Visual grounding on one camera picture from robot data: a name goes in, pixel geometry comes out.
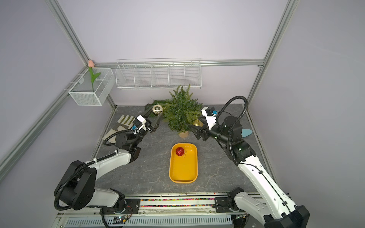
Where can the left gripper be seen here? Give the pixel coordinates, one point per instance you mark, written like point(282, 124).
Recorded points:
point(152, 128)

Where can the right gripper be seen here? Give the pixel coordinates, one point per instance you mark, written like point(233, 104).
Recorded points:
point(200, 129)

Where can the matte gold ornament ball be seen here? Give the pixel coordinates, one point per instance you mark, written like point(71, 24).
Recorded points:
point(197, 122)

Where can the shiny silver ornament ball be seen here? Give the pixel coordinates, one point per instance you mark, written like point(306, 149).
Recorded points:
point(157, 110)

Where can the small green christmas tree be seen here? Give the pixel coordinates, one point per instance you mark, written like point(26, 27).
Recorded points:
point(181, 110)

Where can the red ribbed ornament ball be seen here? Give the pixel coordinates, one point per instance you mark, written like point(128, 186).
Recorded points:
point(180, 152)

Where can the yellow plastic tray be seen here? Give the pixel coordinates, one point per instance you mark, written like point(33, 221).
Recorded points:
point(184, 170)

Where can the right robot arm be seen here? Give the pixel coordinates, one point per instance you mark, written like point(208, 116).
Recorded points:
point(256, 176)

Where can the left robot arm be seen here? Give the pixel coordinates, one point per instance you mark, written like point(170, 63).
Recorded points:
point(77, 188)

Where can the green artificial grass mat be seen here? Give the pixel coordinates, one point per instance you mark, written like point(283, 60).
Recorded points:
point(152, 105)

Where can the beige work glove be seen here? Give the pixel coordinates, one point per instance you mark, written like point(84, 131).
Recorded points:
point(124, 123)

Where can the light blue flat object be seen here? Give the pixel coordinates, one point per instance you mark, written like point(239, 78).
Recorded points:
point(246, 132)

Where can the pink artificial tulip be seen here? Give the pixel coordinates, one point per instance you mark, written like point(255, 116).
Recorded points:
point(93, 76)

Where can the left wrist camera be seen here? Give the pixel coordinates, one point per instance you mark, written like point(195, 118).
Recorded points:
point(139, 124)

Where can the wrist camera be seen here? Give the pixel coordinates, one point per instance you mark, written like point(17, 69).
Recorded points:
point(139, 124)
point(210, 115)

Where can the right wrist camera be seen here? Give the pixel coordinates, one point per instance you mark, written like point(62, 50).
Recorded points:
point(210, 115)

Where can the white wire wall basket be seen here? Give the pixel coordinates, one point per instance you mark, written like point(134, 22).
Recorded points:
point(158, 73)

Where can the white mesh wall box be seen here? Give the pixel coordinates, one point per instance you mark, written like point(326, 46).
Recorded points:
point(82, 93)

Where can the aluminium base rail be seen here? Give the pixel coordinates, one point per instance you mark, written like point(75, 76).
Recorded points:
point(182, 210)

